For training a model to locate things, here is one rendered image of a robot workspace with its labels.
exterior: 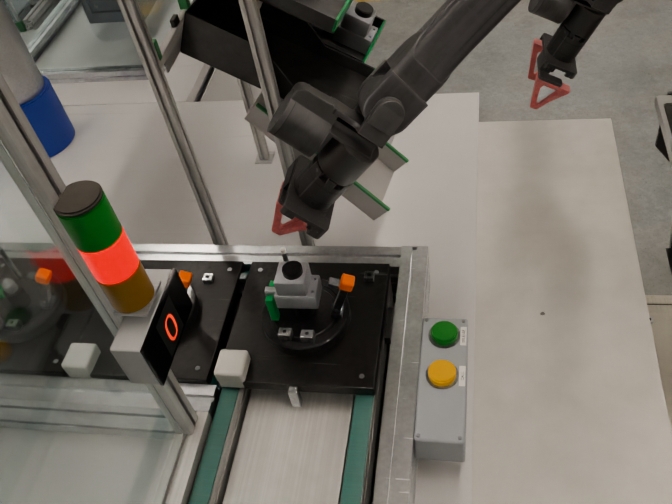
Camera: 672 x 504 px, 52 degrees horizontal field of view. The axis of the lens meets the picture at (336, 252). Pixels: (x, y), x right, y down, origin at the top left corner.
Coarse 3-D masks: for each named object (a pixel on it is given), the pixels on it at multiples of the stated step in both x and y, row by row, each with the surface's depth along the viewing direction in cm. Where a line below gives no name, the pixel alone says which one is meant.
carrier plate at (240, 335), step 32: (256, 288) 116; (384, 288) 112; (256, 320) 111; (352, 320) 109; (384, 320) 110; (256, 352) 107; (352, 352) 104; (256, 384) 104; (288, 384) 102; (320, 384) 101; (352, 384) 101
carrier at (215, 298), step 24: (144, 264) 123; (168, 264) 123; (192, 264) 122; (216, 264) 121; (240, 264) 120; (192, 288) 115; (216, 288) 117; (192, 312) 112; (216, 312) 114; (192, 336) 111; (216, 336) 110; (192, 360) 108; (216, 360) 109
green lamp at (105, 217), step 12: (108, 204) 69; (60, 216) 67; (84, 216) 66; (96, 216) 67; (108, 216) 69; (72, 228) 67; (84, 228) 67; (96, 228) 68; (108, 228) 69; (120, 228) 71; (72, 240) 70; (84, 240) 68; (96, 240) 69; (108, 240) 70
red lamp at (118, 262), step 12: (120, 240) 71; (84, 252) 70; (96, 252) 70; (108, 252) 70; (120, 252) 71; (132, 252) 74; (96, 264) 71; (108, 264) 71; (120, 264) 72; (132, 264) 74; (96, 276) 73; (108, 276) 72; (120, 276) 73
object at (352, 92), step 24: (216, 0) 111; (192, 24) 101; (216, 24) 111; (240, 24) 112; (264, 24) 112; (288, 24) 111; (192, 48) 104; (216, 48) 103; (240, 48) 101; (288, 48) 112; (312, 48) 113; (240, 72) 105; (288, 72) 109; (312, 72) 111; (336, 72) 112; (360, 72) 113; (336, 96) 109
